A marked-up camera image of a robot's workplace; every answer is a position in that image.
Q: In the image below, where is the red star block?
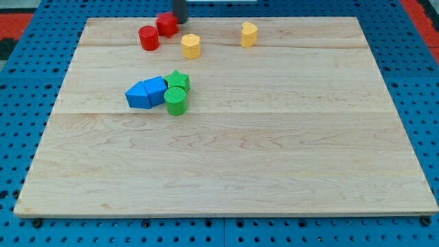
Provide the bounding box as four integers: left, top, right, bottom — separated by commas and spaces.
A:
156, 12, 178, 38

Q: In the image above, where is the yellow hexagon block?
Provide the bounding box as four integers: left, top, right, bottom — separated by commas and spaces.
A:
181, 34, 201, 59

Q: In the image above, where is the yellow heart block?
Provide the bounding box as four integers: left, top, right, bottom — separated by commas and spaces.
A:
241, 22, 258, 47

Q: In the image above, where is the green cylinder block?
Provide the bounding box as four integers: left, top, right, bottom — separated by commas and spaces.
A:
164, 87, 187, 116

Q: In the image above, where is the green star block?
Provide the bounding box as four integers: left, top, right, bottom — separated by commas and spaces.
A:
164, 70, 191, 93

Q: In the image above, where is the blue cube block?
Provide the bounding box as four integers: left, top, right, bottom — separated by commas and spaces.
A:
143, 76, 167, 107

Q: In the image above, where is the light wooden board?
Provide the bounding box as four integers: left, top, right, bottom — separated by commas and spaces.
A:
14, 17, 438, 218

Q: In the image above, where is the blue triangle block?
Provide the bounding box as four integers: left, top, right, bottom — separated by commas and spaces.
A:
125, 81, 152, 109

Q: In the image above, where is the red cylinder block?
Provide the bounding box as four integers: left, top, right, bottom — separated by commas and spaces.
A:
138, 25, 160, 51

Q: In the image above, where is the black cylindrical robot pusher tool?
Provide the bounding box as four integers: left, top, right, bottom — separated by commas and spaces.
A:
171, 0, 188, 24

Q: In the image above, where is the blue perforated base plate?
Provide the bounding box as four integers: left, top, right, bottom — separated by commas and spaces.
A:
1, 0, 438, 246

